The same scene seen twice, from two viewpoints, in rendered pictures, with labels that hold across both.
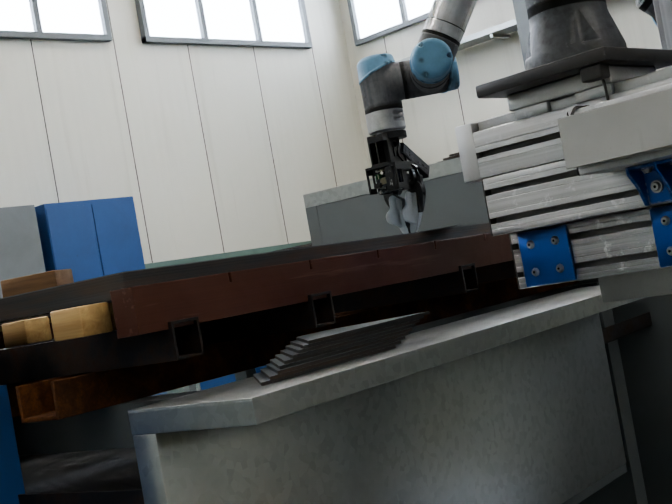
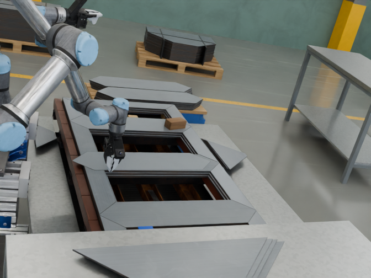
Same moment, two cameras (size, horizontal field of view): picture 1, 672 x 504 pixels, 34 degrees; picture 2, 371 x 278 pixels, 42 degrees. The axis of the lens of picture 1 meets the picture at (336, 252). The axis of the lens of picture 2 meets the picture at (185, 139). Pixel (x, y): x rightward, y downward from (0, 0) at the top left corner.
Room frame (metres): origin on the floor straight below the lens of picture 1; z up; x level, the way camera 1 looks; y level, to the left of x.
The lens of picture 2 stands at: (3.40, -1.78, 2.02)
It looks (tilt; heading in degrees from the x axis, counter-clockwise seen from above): 25 degrees down; 118
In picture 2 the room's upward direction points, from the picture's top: 13 degrees clockwise
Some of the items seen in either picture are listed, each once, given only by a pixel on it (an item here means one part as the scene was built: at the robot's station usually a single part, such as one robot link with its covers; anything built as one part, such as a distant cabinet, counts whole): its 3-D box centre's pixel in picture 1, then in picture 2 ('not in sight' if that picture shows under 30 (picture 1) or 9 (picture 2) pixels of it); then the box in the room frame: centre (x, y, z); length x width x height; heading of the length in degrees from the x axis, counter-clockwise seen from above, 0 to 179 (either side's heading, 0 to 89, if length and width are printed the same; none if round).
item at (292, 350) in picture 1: (320, 349); (44, 134); (1.52, 0.04, 0.70); 0.39 x 0.12 x 0.04; 143
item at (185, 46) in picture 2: not in sight; (179, 51); (-0.19, 4.15, 0.20); 1.20 x 0.80 x 0.41; 42
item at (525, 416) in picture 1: (448, 452); not in sight; (1.83, -0.12, 0.47); 1.30 x 0.04 x 0.35; 143
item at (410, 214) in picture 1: (409, 215); (107, 161); (2.15, -0.15, 0.89); 0.06 x 0.03 x 0.09; 143
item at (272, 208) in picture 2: not in sight; (237, 171); (2.50, 0.62, 0.73); 1.20 x 0.26 x 0.03; 143
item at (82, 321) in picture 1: (81, 321); not in sight; (1.43, 0.34, 0.79); 0.06 x 0.05 x 0.04; 53
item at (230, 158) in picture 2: not in sight; (227, 153); (2.38, 0.70, 0.77); 0.45 x 0.20 x 0.04; 143
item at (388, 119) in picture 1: (387, 123); (116, 126); (2.16, -0.14, 1.07); 0.08 x 0.08 x 0.05
